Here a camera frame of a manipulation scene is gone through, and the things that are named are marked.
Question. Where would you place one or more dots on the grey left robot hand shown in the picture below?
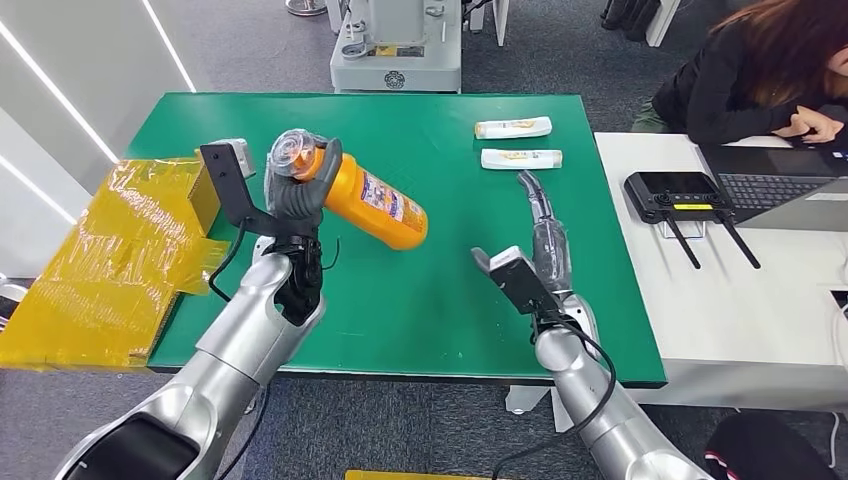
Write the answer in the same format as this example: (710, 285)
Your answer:
(298, 205)

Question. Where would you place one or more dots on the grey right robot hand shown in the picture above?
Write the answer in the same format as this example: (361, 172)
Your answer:
(553, 255)

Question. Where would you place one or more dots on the person's right hand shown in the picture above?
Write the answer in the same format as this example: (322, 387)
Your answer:
(815, 127)

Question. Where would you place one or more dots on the orange detergent bottle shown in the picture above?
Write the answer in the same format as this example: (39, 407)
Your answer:
(378, 205)

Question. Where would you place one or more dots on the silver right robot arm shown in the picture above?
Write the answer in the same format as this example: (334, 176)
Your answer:
(616, 437)

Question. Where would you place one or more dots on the grey laptop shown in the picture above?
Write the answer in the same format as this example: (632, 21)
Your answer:
(768, 185)

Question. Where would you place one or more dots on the white cosmetic tube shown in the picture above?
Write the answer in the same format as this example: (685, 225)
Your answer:
(521, 159)
(513, 128)

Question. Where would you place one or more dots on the green top table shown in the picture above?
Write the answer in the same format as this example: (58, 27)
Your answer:
(430, 298)

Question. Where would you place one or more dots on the clear controller stand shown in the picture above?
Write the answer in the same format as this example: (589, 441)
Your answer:
(681, 230)

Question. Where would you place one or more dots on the black remote controller with antennas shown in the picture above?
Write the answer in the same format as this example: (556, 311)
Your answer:
(669, 189)

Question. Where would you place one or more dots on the white machine base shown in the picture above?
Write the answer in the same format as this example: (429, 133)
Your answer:
(396, 65)

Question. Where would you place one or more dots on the black white desk device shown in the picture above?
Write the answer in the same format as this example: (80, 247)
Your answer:
(841, 303)

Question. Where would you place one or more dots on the white cabinet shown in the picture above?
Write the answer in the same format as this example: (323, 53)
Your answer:
(662, 21)

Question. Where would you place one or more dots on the white desk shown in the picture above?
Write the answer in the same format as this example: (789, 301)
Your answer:
(729, 318)

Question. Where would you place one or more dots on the chrome stand base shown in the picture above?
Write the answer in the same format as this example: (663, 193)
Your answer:
(305, 6)

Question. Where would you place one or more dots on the yellow taped cardboard box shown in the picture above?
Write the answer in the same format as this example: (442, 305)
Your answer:
(99, 278)

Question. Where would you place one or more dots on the black items by cabinet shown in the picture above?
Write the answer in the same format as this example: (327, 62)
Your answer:
(629, 18)

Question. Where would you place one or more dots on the white furniture leg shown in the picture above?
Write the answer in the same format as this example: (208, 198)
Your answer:
(500, 18)

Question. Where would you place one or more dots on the yellow taped board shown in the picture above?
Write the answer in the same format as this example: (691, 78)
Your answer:
(397, 476)

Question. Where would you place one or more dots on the grey metal floor fixture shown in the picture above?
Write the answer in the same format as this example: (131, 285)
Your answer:
(10, 293)

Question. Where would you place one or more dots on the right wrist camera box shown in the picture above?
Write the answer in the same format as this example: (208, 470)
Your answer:
(523, 281)

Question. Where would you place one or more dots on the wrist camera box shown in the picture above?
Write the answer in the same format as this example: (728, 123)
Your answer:
(523, 281)
(228, 179)

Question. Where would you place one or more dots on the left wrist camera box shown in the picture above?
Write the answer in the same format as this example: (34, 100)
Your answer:
(228, 179)

